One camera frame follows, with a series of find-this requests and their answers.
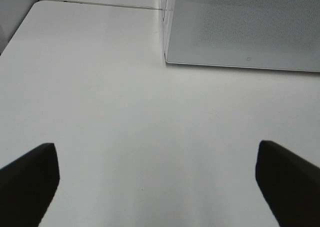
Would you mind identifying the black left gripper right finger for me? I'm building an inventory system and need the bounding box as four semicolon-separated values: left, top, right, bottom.
255;140;320;227

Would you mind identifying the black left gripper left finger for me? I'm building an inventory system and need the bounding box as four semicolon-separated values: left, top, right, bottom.
0;143;60;227

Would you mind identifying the white microwave oven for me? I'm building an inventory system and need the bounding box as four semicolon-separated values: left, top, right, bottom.
158;0;320;73

